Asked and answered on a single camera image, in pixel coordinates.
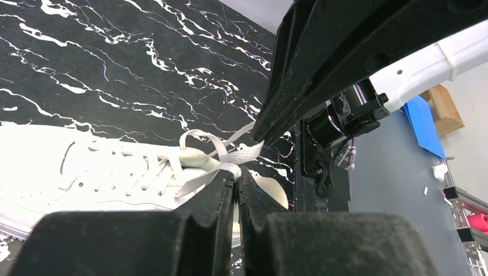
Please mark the white shoelace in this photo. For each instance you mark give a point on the white shoelace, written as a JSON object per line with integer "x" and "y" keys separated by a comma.
{"x": 219, "y": 159}

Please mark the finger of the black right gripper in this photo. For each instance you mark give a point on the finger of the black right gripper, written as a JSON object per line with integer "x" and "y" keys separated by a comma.
{"x": 277, "y": 100}
{"x": 345, "y": 42}

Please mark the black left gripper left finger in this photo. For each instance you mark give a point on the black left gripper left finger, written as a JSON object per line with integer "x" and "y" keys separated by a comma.
{"x": 194, "y": 239}

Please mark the red object background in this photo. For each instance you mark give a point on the red object background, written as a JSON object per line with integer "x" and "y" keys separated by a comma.
{"x": 478, "y": 222}

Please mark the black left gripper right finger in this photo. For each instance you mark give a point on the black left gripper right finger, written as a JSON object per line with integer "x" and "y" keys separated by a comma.
{"x": 276, "y": 241}

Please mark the white sneaker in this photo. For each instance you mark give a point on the white sneaker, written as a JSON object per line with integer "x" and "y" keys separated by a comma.
{"x": 47, "y": 169}

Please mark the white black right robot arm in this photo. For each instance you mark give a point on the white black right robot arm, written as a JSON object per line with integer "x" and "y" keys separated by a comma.
{"x": 438, "y": 62}

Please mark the wooden block background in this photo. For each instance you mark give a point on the wooden block background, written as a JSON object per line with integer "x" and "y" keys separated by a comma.
{"x": 445, "y": 114}

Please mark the aluminium rail frame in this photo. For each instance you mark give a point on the aluminium rail frame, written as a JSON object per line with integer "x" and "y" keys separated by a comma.
{"x": 463, "y": 204}

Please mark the blue sheet background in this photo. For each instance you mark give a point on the blue sheet background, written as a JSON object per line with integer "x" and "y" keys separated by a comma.
{"x": 421, "y": 121}

